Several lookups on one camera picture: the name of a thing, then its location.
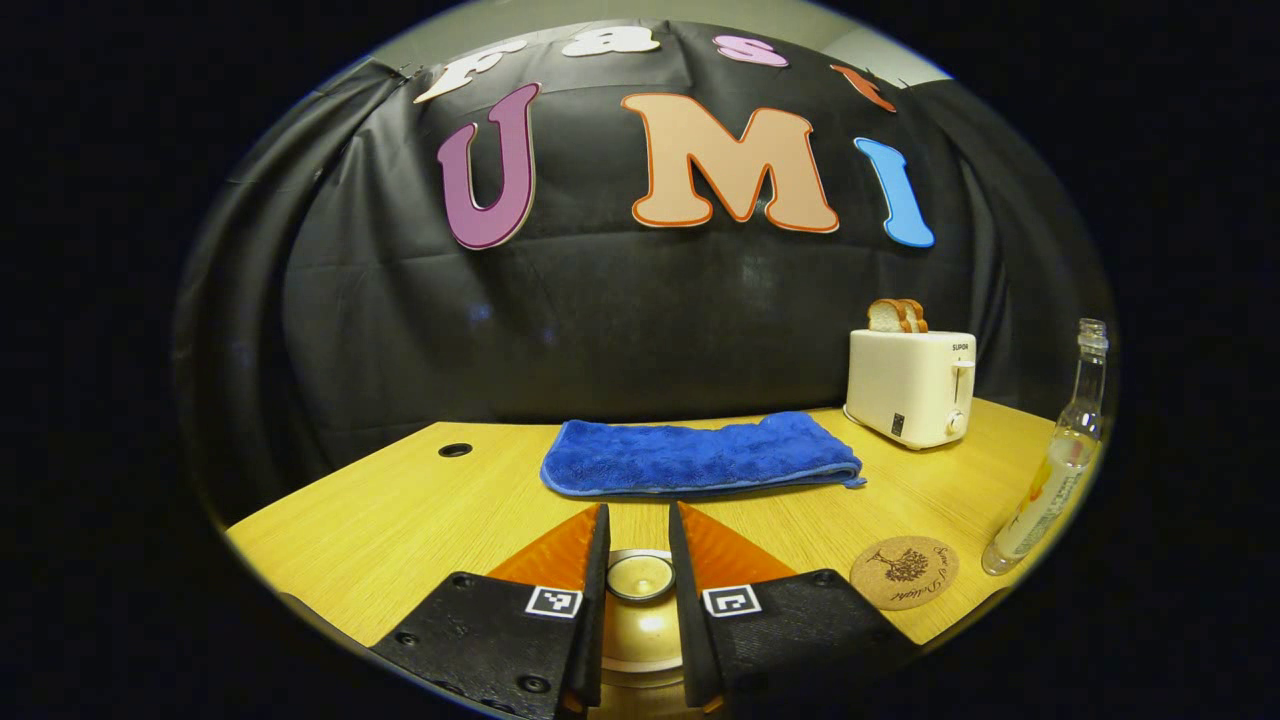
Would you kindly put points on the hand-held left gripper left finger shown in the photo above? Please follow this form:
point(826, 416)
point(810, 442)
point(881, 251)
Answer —
point(500, 640)

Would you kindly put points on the black backdrop cloth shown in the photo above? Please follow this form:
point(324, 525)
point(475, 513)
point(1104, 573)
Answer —
point(600, 320)

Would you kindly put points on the yellow teacup lid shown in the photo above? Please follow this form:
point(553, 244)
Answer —
point(642, 630)

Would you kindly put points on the white toaster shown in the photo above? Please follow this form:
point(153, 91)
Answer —
point(905, 385)

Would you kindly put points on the folded blue towel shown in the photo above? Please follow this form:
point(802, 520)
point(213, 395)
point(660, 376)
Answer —
point(700, 455)

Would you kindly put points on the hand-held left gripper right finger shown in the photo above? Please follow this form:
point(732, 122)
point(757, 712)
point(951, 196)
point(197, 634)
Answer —
point(780, 630)

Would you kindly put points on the round cork coaster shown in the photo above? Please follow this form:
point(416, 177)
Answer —
point(905, 573)

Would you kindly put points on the clear plastic water bottle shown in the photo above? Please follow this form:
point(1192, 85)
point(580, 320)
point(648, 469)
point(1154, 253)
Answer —
point(1060, 470)

